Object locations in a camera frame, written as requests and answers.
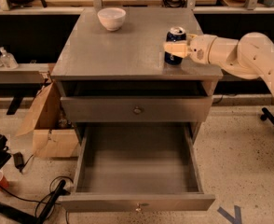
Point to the grey drawer cabinet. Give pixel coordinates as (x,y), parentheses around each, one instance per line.
(129,62)

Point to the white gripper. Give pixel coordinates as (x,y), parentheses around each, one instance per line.
(198,48)

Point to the blue pepsi can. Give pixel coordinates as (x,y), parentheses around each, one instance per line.
(174,34)

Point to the closed grey top drawer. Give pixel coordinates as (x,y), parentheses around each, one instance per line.
(86,109)

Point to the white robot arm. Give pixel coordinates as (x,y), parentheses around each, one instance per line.
(250,57)

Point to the black power adapter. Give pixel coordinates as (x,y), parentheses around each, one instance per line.
(18,160)

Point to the open grey middle drawer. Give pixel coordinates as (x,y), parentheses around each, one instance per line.
(137,168)

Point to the black stand leg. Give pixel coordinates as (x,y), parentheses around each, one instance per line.
(267,115)

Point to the brown cardboard box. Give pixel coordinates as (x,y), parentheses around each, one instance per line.
(51,136)

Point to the white ceramic bowl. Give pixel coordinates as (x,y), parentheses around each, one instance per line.
(112,18)

